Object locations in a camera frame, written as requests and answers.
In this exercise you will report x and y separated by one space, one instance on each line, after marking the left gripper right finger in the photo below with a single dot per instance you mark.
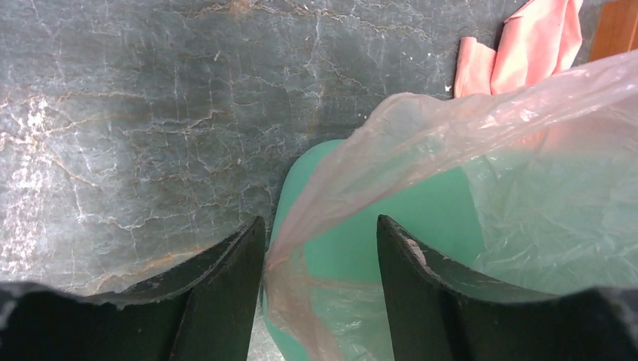
440 309

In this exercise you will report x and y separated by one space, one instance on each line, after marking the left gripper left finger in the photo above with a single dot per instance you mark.
200 309

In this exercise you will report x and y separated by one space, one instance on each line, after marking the green plastic trash bin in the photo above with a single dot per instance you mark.
556 220

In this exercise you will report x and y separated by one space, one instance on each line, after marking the translucent pink plastic trash bag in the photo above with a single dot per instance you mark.
410 137

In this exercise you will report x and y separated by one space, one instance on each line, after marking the salmon pink cloth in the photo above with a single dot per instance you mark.
540 39

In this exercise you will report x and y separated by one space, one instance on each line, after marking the orange compartment tray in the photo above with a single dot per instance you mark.
616 30

